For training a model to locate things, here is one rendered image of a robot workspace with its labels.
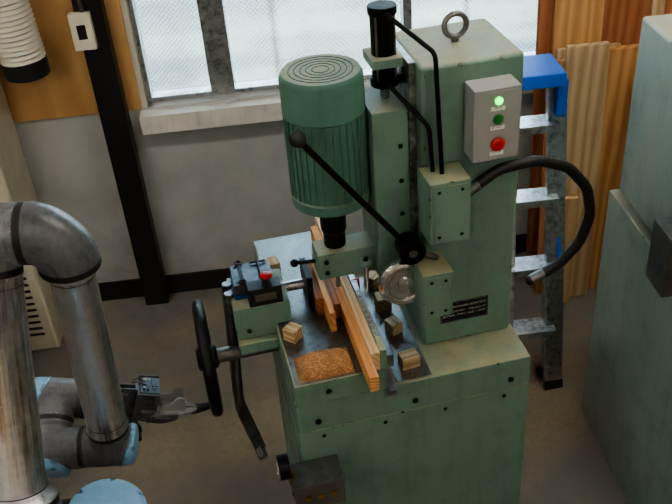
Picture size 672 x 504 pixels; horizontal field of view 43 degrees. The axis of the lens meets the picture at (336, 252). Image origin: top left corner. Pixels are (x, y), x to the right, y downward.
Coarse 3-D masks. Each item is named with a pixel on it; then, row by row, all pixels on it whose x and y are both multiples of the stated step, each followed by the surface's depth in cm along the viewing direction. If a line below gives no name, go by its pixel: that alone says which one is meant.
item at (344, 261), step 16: (320, 240) 203; (352, 240) 202; (368, 240) 202; (320, 256) 198; (336, 256) 199; (352, 256) 200; (368, 256) 201; (320, 272) 200; (336, 272) 201; (352, 272) 202
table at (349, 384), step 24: (264, 240) 235; (288, 240) 235; (288, 264) 225; (312, 312) 208; (264, 336) 207; (312, 336) 201; (336, 336) 200; (288, 360) 194; (312, 384) 188; (336, 384) 189; (360, 384) 191; (384, 384) 193
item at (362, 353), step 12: (312, 228) 231; (312, 240) 233; (336, 288) 209; (348, 312) 201; (348, 324) 197; (360, 336) 193; (360, 348) 190; (360, 360) 190; (372, 372) 184; (372, 384) 183
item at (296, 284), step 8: (304, 264) 208; (304, 272) 206; (296, 280) 209; (304, 280) 208; (288, 288) 208; (296, 288) 209; (304, 288) 211; (312, 288) 206; (312, 296) 207; (312, 304) 208
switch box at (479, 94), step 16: (480, 80) 172; (496, 80) 172; (512, 80) 171; (464, 96) 174; (480, 96) 169; (496, 96) 170; (512, 96) 170; (464, 112) 176; (480, 112) 171; (496, 112) 172; (512, 112) 172; (464, 128) 178; (480, 128) 173; (512, 128) 174; (464, 144) 180; (480, 144) 175; (512, 144) 177; (480, 160) 177
